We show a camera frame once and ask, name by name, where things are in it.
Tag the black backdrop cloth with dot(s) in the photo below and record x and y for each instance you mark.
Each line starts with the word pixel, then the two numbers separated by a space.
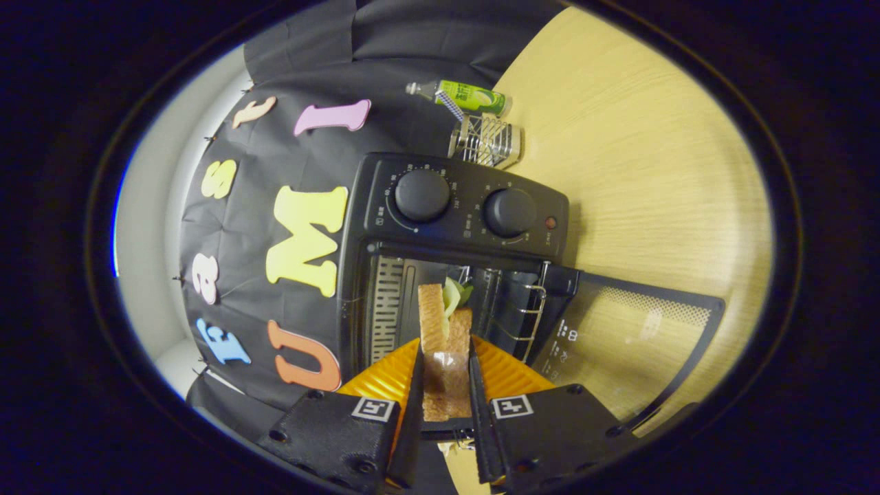
pixel 385 69

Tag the green drink bottle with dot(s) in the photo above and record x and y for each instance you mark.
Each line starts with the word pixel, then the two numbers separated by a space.
pixel 474 97

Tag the toast sandwich with lettuce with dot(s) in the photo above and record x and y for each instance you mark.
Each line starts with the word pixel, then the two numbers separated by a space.
pixel 433 323

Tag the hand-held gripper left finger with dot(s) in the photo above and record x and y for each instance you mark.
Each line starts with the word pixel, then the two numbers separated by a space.
pixel 330 433

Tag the black toaster oven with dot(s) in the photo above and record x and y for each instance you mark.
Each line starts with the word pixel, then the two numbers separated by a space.
pixel 467 199

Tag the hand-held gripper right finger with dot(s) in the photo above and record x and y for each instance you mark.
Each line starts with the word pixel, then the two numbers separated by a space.
pixel 550 430

